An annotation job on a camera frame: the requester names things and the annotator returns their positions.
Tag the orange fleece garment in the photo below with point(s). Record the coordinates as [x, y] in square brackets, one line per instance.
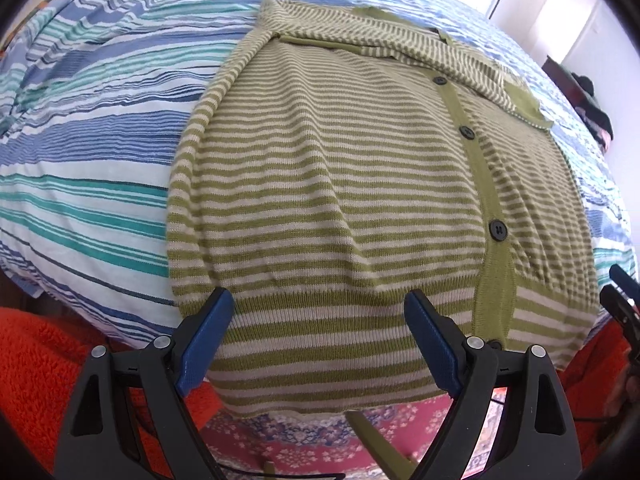
[35, 360]

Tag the white wardrobe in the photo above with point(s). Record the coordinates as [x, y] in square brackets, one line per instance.
[550, 5]

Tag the olive metal stand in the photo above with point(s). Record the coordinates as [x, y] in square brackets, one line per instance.
[372, 440]

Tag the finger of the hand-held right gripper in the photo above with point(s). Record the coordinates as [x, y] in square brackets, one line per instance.
[617, 307]
[622, 277]

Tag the pile of dark clothes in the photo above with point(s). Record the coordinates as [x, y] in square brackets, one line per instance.
[592, 110]

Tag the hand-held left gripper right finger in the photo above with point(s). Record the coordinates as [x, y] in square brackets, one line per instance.
[435, 345]

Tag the dark wooden furniture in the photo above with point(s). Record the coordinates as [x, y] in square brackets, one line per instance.
[554, 65]

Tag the green striped knit cardigan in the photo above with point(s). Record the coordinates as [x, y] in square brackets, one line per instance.
[325, 185]

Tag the blue striped bed sheet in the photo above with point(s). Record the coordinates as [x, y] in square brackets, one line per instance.
[100, 160]

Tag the red patterned rug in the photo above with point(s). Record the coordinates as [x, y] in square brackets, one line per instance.
[310, 440]

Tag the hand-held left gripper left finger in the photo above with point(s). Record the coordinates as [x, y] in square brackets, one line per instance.
[205, 345]

